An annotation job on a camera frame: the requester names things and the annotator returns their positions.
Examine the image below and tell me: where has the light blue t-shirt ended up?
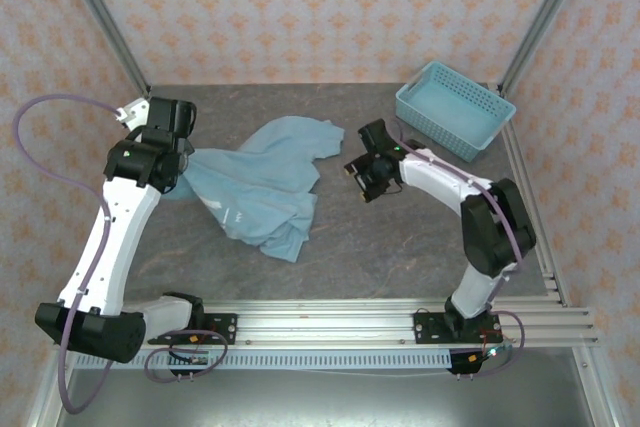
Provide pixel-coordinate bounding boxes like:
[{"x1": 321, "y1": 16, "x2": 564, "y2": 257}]
[{"x1": 167, "y1": 115, "x2": 347, "y2": 264}]

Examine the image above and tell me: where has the light blue plastic basket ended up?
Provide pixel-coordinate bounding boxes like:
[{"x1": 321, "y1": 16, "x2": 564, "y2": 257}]
[{"x1": 394, "y1": 60, "x2": 517, "y2": 164}]

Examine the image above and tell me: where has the small electronics board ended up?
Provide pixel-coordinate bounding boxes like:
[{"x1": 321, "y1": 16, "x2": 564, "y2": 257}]
[
  {"x1": 467, "y1": 344, "x2": 514, "y2": 364},
  {"x1": 169, "y1": 354, "x2": 210, "y2": 368}
]

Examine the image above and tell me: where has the grey metal sheet panel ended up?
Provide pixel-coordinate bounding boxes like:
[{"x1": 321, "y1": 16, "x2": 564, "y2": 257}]
[{"x1": 57, "y1": 366, "x2": 596, "y2": 427}]

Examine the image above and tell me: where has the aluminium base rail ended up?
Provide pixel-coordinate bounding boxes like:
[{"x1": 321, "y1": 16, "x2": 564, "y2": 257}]
[{"x1": 52, "y1": 296, "x2": 600, "y2": 349}]

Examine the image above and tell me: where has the aluminium side rail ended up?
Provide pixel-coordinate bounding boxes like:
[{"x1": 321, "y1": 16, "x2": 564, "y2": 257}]
[{"x1": 497, "y1": 81, "x2": 571, "y2": 309}]

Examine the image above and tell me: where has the aluminium frame post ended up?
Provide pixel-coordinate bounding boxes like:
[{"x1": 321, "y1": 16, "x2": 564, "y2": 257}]
[
  {"x1": 572, "y1": 346, "x2": 626, "y2": 427},
  {"x1": 52, "y1": 0, "x2": 152, "y2": 98},
  {"x1": 27, "y1": 346, "x2": 76, "y2": 427},
  {"x1": 499, "y1": 0, "x2": 595, "y2": 98}
]

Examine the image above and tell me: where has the white slotted cable duct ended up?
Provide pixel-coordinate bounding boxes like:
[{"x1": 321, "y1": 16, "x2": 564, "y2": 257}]
[{"x1": 74, "y1": 349, "x2": 454, "y2": 372}]

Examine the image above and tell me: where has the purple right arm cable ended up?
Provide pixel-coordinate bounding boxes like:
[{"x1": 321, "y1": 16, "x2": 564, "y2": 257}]
[{"x1": 389, "y1": 117, "x2": 526, "y2": 379}]

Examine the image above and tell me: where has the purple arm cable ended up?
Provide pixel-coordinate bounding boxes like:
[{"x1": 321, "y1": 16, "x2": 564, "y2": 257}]
[
  {"x1": 12, "y1": 93, "x2": 230, "y2": 416},
  {"x1": 389, "y1": 117, "x2": 526, "y2": 379}
]

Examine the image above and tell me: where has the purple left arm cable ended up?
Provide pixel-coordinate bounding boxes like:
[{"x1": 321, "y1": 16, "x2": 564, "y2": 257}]
[{"x1": 12, "y1": 93, "x2": 230, "y2": 416}]

